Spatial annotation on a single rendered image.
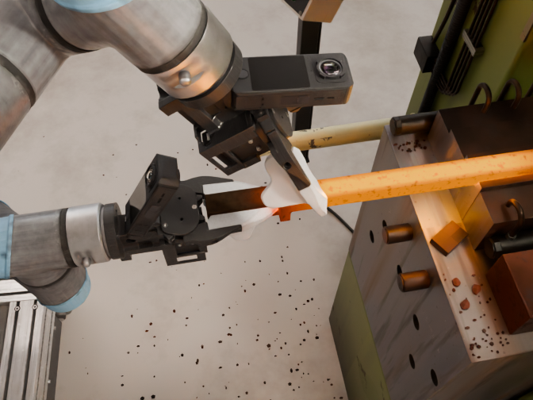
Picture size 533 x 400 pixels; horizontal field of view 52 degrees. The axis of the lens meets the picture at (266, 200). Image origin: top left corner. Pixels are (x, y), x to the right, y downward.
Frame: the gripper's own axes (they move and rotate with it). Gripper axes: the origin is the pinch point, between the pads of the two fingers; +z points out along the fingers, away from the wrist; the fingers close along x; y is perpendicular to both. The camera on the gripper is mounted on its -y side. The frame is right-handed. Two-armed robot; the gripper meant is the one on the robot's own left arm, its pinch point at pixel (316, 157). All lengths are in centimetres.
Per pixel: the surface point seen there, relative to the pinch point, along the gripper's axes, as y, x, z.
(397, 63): -6, -115, 127
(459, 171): -13.4, 0.3, 15.9
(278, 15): 30, -151, 106
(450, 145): -13.7, -6.4, 20.3
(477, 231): -12.3, 6.1, 22.8
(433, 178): -10.2, 0.8, 14.0
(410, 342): 4.7, 12.9, 40.6
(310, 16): -1.5, -37.3, 14.4
